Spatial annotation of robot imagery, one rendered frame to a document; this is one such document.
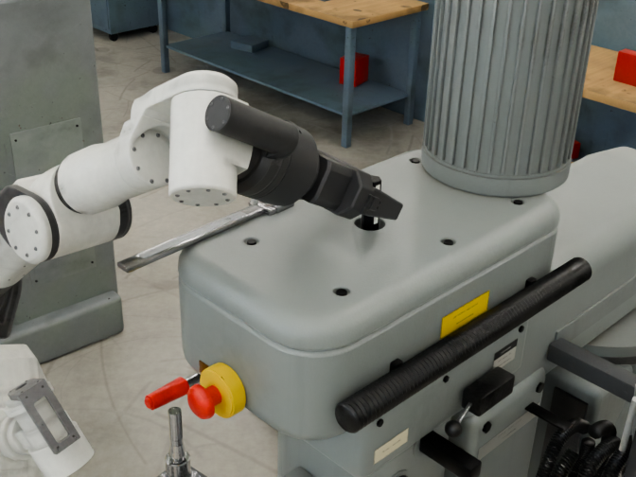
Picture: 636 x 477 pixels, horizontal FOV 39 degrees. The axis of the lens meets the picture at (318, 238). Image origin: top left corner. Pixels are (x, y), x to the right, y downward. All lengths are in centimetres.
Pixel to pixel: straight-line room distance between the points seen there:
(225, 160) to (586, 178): 87
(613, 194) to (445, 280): 59
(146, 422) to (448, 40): 280
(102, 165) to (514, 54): 49
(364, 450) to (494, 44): 50
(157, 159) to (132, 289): 363
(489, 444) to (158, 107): 69
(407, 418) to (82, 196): 46
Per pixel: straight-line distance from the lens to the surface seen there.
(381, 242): 103
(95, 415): 380
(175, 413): 168
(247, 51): 735
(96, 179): 97
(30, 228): 103
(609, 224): 145
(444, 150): 117
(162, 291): 452
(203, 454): 356
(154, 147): 94
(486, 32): 110
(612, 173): 162
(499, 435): 133
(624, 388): 132
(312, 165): 93
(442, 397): 114
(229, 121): 82
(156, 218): 522
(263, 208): 109
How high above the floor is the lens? 239
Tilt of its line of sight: 29 degrees down
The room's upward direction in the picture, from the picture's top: 2 degrees clockwise
